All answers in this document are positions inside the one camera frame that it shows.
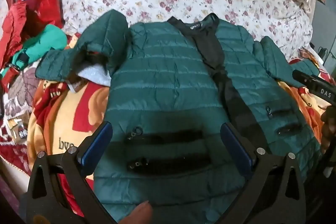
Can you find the light grey garment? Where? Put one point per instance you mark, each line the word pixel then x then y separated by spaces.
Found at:
pixel 92 74

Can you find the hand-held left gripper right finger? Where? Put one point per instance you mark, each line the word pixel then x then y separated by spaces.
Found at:
pixel 236 145

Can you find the small red cloth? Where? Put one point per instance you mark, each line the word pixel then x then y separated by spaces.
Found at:
pixel 9 77

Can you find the red jacket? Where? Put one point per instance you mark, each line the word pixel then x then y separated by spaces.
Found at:
pixel 15 19

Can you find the dark green puffer jacket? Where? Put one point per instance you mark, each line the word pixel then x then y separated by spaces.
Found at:
pixel 162 77

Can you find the bright green garment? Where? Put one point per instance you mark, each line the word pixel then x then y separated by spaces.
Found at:
pixel 50 40

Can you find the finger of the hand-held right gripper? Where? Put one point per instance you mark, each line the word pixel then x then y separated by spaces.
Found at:
pixel 302 76

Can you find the orange red printed blanket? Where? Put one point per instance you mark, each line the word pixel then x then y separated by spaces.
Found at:
pixel 65 113

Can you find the person's left hand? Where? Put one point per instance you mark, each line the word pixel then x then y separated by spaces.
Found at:
pixel 139 213

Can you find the person's right hand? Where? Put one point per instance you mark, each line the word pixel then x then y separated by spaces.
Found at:
pixel 329 127

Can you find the red white patterned mat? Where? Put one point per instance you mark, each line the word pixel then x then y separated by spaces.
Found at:
pixel 15 106

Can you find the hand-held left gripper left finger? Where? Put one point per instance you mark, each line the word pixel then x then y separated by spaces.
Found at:
pixel 97 142

